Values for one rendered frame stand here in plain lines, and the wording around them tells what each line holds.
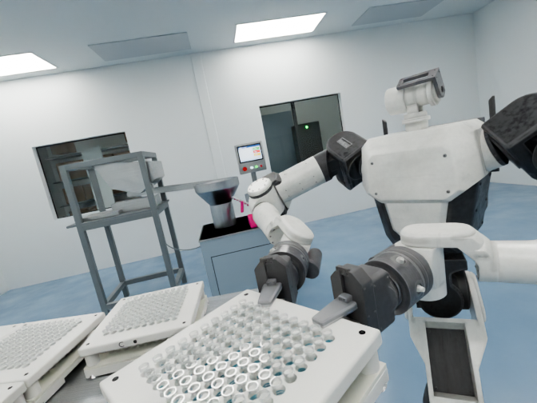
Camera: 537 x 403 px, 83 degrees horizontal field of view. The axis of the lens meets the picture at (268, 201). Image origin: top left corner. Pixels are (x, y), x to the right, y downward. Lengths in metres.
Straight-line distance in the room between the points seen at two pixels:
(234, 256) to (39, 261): 3.98
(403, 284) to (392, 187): 0.36
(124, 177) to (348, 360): 2.86
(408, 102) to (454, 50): 5.75
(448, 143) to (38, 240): 5.47
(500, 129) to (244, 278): 1.91
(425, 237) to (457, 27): 6.23
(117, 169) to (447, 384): 2.81
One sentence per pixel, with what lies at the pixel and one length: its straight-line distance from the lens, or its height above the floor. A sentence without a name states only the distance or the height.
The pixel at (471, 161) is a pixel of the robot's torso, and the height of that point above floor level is 1.19.
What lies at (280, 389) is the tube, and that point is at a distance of 0.34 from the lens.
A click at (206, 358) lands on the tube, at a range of 0.41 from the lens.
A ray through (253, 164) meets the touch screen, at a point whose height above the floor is 1.20.
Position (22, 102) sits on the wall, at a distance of 5.63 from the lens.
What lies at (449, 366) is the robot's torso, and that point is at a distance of 0.92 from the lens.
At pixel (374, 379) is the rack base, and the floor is 1.02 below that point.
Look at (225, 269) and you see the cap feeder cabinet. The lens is 2.30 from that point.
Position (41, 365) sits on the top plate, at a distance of 0.85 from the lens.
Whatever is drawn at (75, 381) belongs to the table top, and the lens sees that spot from 0.88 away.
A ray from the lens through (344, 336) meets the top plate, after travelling 0.40.
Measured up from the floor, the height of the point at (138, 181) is 1.24.
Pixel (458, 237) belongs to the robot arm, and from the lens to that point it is 0.56.
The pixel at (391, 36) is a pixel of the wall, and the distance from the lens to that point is 5.99.
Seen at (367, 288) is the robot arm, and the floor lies 1.09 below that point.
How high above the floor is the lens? 1.29
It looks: 9 degrees down
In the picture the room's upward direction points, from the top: 11 degrees counter-clockwise
